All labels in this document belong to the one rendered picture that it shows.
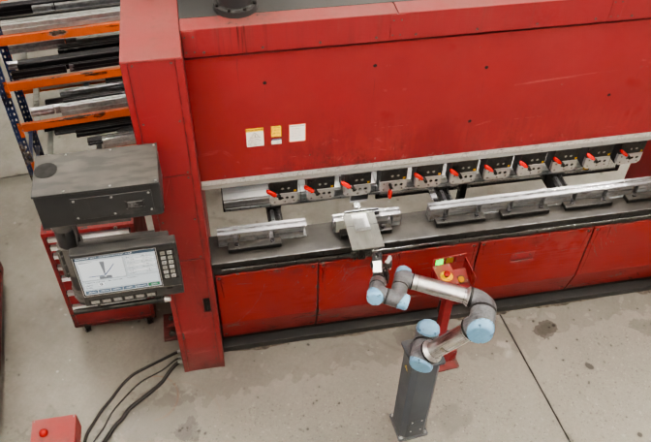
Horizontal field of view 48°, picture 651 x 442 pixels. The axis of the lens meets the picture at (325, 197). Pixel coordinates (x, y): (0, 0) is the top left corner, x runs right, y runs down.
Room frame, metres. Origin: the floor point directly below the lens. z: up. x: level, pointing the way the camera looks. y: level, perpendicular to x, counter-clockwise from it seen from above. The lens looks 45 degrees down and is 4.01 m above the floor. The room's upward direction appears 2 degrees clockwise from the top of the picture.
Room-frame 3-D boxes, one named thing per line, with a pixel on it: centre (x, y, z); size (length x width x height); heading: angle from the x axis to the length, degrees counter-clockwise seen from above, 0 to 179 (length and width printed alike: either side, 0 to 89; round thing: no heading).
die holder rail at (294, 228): (2.79, 0.35, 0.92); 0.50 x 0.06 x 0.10; 102
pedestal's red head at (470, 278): (2.65, -0.74, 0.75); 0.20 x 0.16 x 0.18; 106
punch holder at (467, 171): (3.02, -0.75, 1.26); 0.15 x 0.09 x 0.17; 102
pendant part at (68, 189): (2.18, 0.95, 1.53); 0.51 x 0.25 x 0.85; 103
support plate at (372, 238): (2.76, -0.22, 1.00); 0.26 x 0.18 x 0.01; 12
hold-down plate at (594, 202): (3.13, -1.57, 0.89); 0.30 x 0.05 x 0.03; 102
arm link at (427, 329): (2.12, -0.53, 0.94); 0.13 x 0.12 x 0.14; 166
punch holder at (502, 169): (3.06, -0.94, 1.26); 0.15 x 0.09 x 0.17; 102
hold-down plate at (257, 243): (2.72, 0.39, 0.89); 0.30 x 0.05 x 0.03; 102
